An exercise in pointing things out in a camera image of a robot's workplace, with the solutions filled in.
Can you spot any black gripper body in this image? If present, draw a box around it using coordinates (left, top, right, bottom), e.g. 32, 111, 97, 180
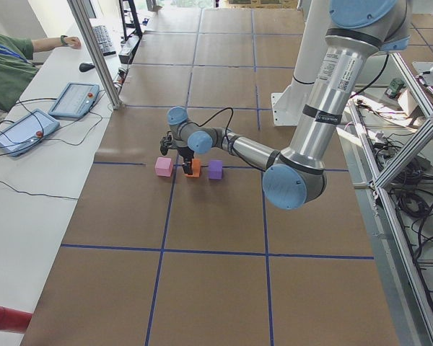
178, 146, 194, 161

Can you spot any orange foam cube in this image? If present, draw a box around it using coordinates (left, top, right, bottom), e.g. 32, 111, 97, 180
184, 159, 201, 178

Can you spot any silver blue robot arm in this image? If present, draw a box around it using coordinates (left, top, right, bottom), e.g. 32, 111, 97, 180
160, 1, 412, 210

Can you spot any person's hand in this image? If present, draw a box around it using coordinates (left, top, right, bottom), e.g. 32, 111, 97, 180
64, 36, 82, 49

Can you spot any pink foam cube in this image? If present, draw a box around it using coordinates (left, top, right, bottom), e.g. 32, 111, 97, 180
154, 156, 174, 177

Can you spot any purple foam cube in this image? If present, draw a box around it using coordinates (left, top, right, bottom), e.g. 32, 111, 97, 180
208, 159, 223, 180

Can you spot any far blue teach pendant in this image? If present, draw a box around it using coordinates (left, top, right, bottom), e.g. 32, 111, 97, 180
48, 82, 100, 119

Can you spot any blue teach pendant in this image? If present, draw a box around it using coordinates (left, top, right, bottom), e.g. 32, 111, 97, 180
48, 82, 100, 119
0, 109, 60, 156

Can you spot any black computer mouse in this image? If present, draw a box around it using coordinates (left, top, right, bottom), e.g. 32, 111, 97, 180
79, 63, 95, 73

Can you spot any black keyboard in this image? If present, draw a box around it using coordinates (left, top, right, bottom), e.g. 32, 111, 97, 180
92, 25, 116, 56

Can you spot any near blue teach pendant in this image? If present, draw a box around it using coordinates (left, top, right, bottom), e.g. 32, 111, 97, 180
0, 109, 60, 156

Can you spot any person in green shirt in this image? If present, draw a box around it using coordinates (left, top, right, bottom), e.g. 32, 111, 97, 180
0, 34, 71, 112

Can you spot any red cylinder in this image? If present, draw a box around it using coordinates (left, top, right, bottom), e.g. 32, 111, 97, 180
0, 306, 32, 334

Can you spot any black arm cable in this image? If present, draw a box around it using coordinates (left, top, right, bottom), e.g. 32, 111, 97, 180
194, 107, 271, 170

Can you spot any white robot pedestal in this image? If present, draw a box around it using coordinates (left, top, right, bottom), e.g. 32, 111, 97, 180
271, 0, 331, 126

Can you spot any aluminium frame post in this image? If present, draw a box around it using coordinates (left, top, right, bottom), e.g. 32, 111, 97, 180
67, 0, 122, 110

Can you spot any aluminium frame rack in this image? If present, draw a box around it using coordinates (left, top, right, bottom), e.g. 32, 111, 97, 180
338, 44, 433, 345

